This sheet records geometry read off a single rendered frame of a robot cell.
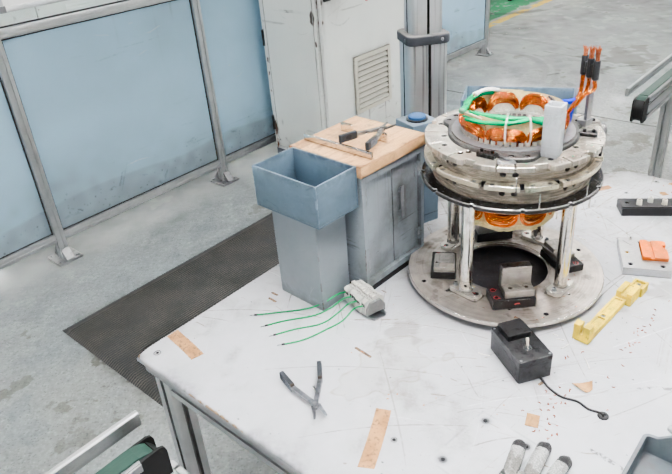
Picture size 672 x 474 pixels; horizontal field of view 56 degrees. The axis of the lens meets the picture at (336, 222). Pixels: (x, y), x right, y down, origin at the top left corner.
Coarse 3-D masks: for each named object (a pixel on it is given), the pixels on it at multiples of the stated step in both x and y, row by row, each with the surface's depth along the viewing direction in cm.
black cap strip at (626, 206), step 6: (618, 198) 152; (624, 198) 152; (630, 198) 152; (636, 198) 151; (642, 198) 151; (654, 198) 151; (660, 198) 151; (666, 198) 150; (618, 204) 151; (624, 204) 149; (630, 204) 149; (642, 204) 149; (648, 204) 148; (654, 204) 148; (660, 204) 148; (618, 210) 151; (624, 210) 148; (630, 210) 148; (636, 210) 148; (642, 210) 148; (648, 210) 148; (654, 210) 147; (660, 210) 147; (666, 210) 147
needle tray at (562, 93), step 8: (472, 88) 151; (480, 88) 150; (504, 88) 149; (512, 88) 148; (520, 88) 148; (528, 88) 147; (536, 88) 147; (544, 88) 146; (552, 88) 146; (560, 88) 145; (568, 88) 145; (464, 96) 147; (560, 96) 146; (568, 96) 146; (568, 104) 136; (576, 112) 137
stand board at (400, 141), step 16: (336, 128) 133; (368, 128) 132; (400, 128) 130; (304, 144) 126; (352, 144) 125; (384, 144) 123; (400, 144) 123; (416, 144) 126; (352, 160) 118; (368, 160) 117; (384, 160) 120
